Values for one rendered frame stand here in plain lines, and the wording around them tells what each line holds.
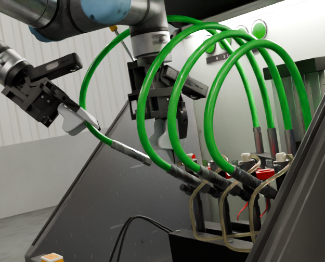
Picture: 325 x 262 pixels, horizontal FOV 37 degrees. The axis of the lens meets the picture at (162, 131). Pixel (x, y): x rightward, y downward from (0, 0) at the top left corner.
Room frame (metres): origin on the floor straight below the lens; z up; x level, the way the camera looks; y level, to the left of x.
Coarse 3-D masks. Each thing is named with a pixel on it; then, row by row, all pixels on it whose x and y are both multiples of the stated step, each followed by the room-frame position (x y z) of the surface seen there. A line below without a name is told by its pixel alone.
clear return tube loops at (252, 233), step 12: (252, 156) 0.84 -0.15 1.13; (288, 156) 0.78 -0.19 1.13; (252, 168) 0.81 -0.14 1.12; (288, 168) 0.76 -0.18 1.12; (204, 180) 0.85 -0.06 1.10; (252, 204) 0.71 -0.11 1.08; (192, 216) 0.83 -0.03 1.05; (252, 216) 0.70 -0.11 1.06; (192, 228) 0.83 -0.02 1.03; (252, 228) 0.70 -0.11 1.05; (204, 240) 0.82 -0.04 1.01; (252, 240) 0.70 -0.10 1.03
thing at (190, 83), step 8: (168, 72) 0.95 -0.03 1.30; (176, 72) 0.96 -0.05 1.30; (168, 80) 0.96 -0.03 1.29; (192, 80) 0.98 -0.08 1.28; (184, 88) 0.98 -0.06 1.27; (192, 88) 0.98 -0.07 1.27; (200, 88) 0.99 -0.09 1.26; (208, 88) 1.00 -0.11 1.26; (192, 96) 1.00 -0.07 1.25; (200, 96) 1.00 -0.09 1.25
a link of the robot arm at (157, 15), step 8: (152, 0) 0.91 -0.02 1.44; (160, 0) 0.94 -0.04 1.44; (152, 8) 0.91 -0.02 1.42; (160, 8) 0.94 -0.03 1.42; (152, 16) 0.93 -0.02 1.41; (160, 16) 0.93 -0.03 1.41; (144, 24) 0.93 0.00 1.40; (152, 24) 0.93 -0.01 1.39; (160, 24) 0.93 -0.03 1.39; (136, 32) 0.93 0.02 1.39; (144, 32) 0.93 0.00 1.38
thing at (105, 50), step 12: (120, 36) 1.04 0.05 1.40; (108, 48) 1.03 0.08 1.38; (228, 48) 1.09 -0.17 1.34; (96, 60) 1.03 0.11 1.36; (240, 72) 1.10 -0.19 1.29; (84, 84) 1.02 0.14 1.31; (84, 96) 1.02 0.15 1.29; (252, 96) 1.10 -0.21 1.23; (84, 108) 1.02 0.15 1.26; (252, 108) 1.10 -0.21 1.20; (252, 120) 1.10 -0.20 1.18; (96, 132) 1.02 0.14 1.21; (108, 144) 1.03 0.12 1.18
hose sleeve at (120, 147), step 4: (112, 144) 1.03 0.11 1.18; (116, 144) 1.03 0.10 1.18; (120, 144) 1.03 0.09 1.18; (112, 148) 1.03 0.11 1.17; (116, 148) 1.03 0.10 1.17; (120, 148) 1.03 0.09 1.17; (124, 148) 1.03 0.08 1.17; (128, 148) 1.04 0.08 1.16; (132, 148) 1.04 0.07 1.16; (124, 152) 1.03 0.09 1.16; (128, 152) 1.03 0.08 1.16; (132, 152) 1.03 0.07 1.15; (136, 152) 1.04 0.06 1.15; (140, 152) 1.04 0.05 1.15; (132, 156) 1.04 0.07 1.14; (136, 156) 1.04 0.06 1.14; (140, 156) 1.04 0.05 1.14; (144, 156) 1.04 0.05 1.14; (140, 160) 1.04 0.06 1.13; (144, 160) 1.04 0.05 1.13
